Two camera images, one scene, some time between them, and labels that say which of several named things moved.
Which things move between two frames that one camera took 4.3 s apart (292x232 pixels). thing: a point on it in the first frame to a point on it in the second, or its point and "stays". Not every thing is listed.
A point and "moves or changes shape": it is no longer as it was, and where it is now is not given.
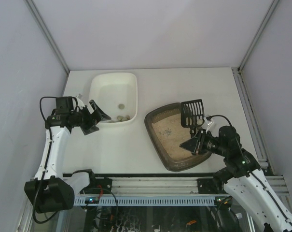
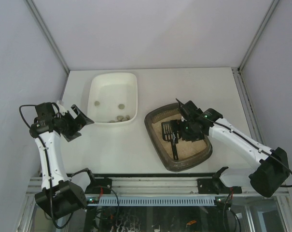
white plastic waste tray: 115,94 stays
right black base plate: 207,186 stays
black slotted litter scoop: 192,115 moves or changes shape
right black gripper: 200,141 to 175,130
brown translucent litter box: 163,123 stays
